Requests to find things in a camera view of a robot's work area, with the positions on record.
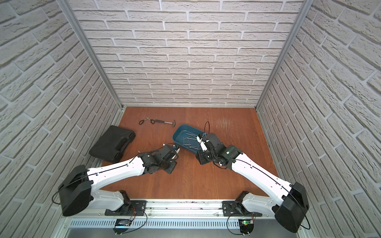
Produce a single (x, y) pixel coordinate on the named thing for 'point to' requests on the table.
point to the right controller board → (246, 225)
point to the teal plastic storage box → (185, 136)
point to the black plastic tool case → (110, 146)
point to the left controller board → (121, 225)
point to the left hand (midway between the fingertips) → (175, 161)
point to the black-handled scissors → (152, 121)
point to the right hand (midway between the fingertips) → (200, 155)
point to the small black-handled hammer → (173, 123)
